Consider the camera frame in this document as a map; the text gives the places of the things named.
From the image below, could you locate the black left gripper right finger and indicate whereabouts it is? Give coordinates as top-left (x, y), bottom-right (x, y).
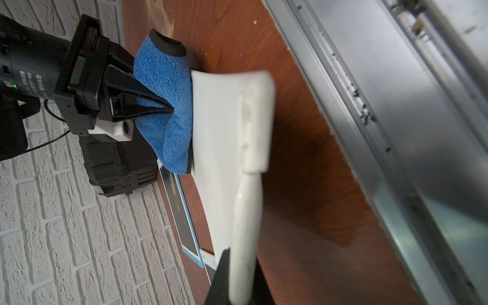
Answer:
top-left (250, 260), bottom-right (275, 305)

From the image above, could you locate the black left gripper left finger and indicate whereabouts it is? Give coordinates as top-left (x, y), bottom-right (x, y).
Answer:
top-left (205, 249), bottom-right (230, 305)

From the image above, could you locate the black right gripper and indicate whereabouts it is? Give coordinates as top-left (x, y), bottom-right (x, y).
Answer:
top-left (53, 14), bottom-right (174, 135)

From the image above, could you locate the large white drawing tablet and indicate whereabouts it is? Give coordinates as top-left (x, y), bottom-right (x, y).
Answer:
top-left (200, 249), bottom-right (217, 284)

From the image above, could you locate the blue microfiber cloth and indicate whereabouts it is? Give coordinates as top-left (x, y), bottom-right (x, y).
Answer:
top-left (133, 28), bottom-right (195, 175)

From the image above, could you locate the small white drawing tablet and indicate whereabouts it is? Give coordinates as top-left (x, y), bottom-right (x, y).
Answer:
top-left (191, 71), bottom-right (276, 304)

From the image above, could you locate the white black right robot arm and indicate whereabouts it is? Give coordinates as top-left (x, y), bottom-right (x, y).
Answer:
top-left (1, 15), bottom-right (174, 160)

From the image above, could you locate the blue framed drawing tablet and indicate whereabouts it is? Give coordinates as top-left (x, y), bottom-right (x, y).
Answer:
top-left (157, 159), bottom-right (205, 269)

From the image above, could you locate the black plastic toolbox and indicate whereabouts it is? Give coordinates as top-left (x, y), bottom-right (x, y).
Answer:
top-left (79, 130), bottom-right (158, 198)

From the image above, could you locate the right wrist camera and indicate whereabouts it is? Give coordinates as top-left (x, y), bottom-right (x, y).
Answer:
top-left (88, 119), bottom-right (135, 142)

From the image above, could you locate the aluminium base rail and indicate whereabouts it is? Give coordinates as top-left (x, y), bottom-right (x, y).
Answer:
top-left (265, 1), bottom-right (487, 304)

